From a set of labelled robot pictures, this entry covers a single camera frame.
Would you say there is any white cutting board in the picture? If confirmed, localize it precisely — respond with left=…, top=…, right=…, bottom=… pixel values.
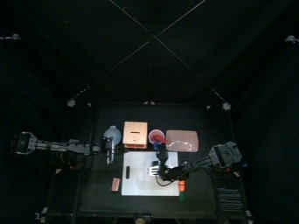
left=120, top=150, right=182, bottom=197

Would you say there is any red toy knife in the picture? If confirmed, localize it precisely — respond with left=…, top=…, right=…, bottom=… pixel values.
left=154, top=134, right=170, bottom=145

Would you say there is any wooden box with slot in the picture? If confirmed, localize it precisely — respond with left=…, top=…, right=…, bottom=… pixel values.
left=122, top=121, right=150, bottom=150

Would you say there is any orange toy carrot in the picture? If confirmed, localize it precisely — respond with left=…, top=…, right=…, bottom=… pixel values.
left=178, top=179, right=188, bottom=203

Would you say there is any clear plastic wrap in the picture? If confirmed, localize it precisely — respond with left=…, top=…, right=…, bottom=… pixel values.
left=167, top=140, right=196, bottom=152

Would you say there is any red plastic cup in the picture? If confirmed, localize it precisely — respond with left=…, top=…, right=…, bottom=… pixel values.
left=147, top=129, right=166, bottom=145

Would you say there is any pink salmon toy piece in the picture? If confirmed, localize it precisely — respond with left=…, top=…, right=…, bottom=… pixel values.
left=111, top=177, right=122, bottom=193

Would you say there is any pink square tray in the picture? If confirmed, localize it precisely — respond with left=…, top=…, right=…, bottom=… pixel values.
left=164, top=129, right=200, bottom=153

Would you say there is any black label with white text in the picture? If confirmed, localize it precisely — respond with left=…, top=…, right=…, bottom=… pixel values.
left=215, top=185, right=242, bottom=217

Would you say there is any black cable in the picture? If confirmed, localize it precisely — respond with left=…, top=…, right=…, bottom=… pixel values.
left=154, top=174, right=175, bottom=187

